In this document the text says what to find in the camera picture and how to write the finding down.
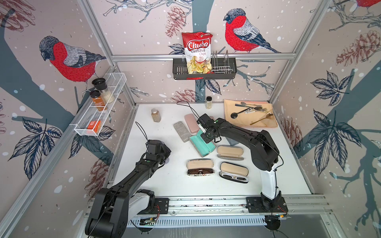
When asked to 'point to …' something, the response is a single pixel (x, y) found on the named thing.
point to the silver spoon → (245, 103)
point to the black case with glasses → (233, 172)
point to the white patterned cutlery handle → (250, 111)
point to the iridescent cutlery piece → (240, 104)
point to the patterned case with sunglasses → (200, 167)
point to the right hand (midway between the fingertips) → (206, 136)
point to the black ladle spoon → (234, 115)
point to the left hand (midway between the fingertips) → (173, 145)
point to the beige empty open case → (229, 152)
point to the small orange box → (97, 127)
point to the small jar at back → (209, 102)
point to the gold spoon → (268, 116)
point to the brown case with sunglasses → (166, 160)
